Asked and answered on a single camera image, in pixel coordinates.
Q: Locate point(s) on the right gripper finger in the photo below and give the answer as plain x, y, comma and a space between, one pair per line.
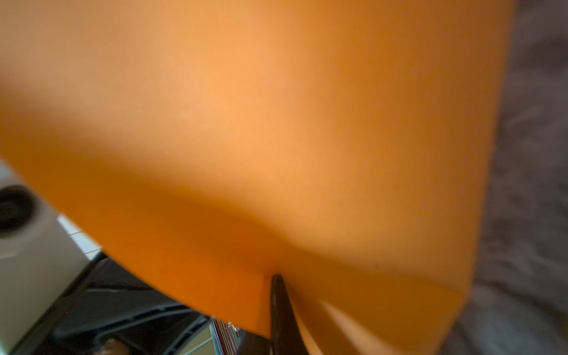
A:
285, 333

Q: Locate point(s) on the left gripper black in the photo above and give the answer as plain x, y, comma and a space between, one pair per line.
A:
106, 302

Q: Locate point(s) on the orange paper sheet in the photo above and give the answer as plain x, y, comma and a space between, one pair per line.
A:
209, 145

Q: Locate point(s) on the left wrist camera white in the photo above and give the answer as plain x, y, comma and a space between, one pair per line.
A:
39, 260

